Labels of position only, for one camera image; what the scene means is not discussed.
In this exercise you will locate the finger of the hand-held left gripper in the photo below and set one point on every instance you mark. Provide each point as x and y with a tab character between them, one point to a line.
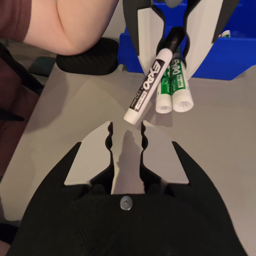
148	30
202	30

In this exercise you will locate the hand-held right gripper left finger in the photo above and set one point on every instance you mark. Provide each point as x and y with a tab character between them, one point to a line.
92	158

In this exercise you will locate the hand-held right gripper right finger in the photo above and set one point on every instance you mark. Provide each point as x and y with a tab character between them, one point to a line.
164	160

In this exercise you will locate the blue plastic bin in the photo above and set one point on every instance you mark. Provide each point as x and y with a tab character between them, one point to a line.
230	58

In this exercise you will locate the black dry erase marker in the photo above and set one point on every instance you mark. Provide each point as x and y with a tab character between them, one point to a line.
148	84

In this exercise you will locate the green dry erase marker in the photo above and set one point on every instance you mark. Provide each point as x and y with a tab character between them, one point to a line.
224	33
164	96
181	88

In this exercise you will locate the person's left forearm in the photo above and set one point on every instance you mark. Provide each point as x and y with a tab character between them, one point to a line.
70	26

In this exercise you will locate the black chair armrest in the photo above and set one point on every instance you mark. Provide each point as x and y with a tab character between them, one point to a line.
88	58

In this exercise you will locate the person's maroon clothing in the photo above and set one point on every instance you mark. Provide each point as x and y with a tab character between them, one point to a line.
14	18

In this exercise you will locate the black chair frame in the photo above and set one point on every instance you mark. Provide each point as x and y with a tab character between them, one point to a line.
22	68

